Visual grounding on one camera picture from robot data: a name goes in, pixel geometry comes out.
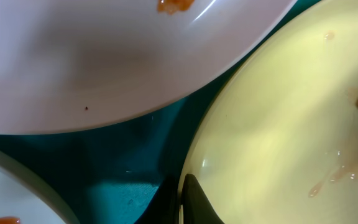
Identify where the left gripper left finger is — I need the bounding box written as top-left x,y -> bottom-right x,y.
135,175 -> 178,224

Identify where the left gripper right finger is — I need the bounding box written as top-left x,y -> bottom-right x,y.
181,174 -> 224,224

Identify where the yellow-green rimmed plate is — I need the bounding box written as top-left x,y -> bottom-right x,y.
179,0 -> 358,223

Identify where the white plate top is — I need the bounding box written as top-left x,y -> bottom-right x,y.
0,0 -> 295,134

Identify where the white plate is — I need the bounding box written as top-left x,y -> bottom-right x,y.
0,0 -> 295,134
0,151 -> 80,224

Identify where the teal plastic tray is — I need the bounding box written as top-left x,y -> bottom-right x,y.
0,1 -> 313,223

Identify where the white plate bottom left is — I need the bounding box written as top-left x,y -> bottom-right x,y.
0,151 -> 80,224

